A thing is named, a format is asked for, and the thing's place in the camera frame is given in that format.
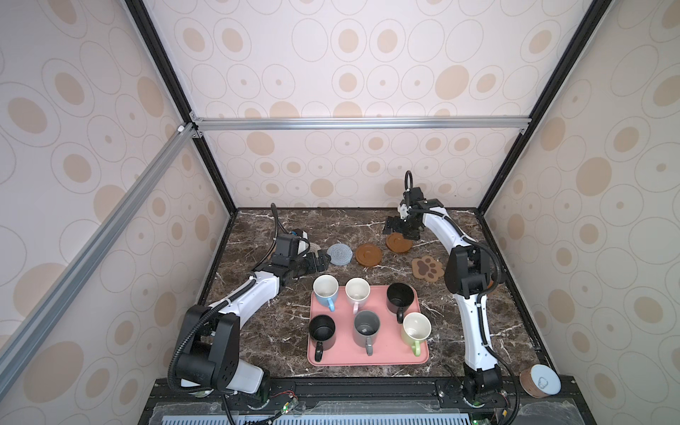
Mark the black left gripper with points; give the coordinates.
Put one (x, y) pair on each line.
(321, 265)

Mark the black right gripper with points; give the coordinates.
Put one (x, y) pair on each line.
(398, 227)

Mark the brown wooden coaster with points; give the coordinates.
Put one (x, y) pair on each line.
(397, 243)
(369, 255)

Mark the brown paw shaped coaster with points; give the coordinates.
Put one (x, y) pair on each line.
(427, 268)

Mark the blue grey round coaster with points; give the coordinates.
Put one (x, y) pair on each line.
(340, 254)

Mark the light grey woven coaster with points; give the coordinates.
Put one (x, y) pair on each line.
(317, 250)

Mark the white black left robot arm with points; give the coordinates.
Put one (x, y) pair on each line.
(207, 352)

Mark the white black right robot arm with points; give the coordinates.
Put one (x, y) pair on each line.
(472, 272)

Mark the blue mug white inside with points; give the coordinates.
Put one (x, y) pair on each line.
(325, 289)

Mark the white pink mug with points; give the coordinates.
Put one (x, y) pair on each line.
(357, 291)

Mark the black mug lower left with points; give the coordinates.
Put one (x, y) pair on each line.
(322, 331)

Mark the black mug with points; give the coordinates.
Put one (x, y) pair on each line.
(322, 331)
(400, 296)

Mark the black mug upper right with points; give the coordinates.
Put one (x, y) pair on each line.
(400, 296)

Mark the grey mug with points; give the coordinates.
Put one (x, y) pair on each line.
(366, 326)

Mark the light green mug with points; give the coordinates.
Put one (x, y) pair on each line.
(416, 329)

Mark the horizontal aluminium bar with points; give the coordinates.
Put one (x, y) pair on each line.
(356, 123)

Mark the diagonal aluminium bar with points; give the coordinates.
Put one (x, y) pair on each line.
(23, 346)

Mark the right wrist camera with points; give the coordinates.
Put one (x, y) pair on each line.
(413, 199)

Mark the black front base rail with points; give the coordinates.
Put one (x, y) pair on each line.
(367, 400)

